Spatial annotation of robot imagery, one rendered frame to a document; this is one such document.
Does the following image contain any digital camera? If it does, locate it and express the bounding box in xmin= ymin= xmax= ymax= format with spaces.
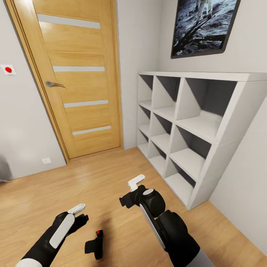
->
xmin=85 ymin=230 xmax=104 ymax=260

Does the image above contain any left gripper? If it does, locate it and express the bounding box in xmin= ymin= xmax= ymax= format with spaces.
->
xmin=66 ymin=214 xmax=89 ymax=237

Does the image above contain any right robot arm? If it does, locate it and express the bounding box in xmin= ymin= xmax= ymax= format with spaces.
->
xmin=119 ymin=174 xmax=215 ymax=267

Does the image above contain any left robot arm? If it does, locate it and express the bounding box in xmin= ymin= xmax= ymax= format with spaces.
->
xmin=16 ymin=204 xmax=89 ymax=267

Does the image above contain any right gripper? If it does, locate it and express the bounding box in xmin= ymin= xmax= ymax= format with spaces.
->
xmin=119 ymin=185 xmax=145 ymax=209

